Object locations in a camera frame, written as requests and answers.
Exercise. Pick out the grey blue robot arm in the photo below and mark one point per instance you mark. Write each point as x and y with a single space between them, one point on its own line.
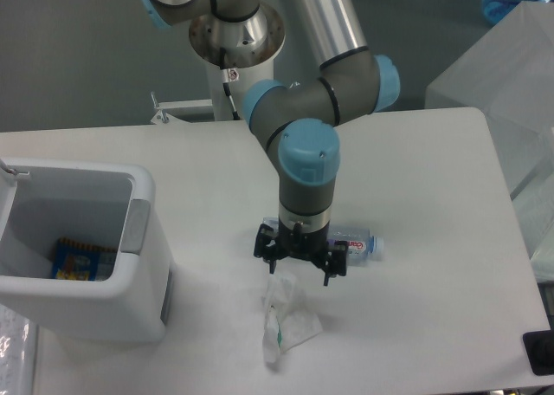
295 126

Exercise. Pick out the white trash can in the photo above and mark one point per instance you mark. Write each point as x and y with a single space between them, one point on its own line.
109 205

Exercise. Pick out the translucent white plastic box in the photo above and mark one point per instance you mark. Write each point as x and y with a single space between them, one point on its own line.
508 75

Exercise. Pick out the white paper wrapper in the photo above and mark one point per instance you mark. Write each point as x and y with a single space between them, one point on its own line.
288 321

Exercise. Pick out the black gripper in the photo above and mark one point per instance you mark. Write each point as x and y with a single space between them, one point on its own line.
270 245

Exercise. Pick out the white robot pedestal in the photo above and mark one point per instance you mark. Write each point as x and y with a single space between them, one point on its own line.
240 87

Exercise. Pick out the black device at table edge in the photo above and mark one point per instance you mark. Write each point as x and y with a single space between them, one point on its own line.
539 349

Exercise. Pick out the blue snack packet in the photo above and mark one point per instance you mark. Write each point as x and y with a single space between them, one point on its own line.
76 261

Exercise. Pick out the clear plastic sheet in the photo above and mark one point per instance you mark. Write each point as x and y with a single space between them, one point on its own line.
18 351

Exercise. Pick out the white pedestal foot frame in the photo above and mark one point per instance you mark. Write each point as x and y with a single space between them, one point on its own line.
202 110

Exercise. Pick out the clear plastic water bottle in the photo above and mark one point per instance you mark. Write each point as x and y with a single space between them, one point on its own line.
363 246

